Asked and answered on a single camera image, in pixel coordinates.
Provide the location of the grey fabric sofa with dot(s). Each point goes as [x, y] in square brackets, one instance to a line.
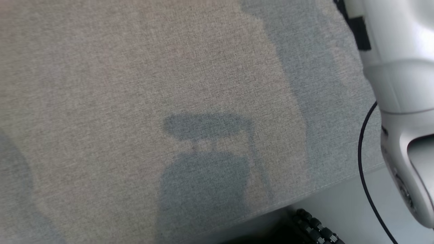
[135, 101]

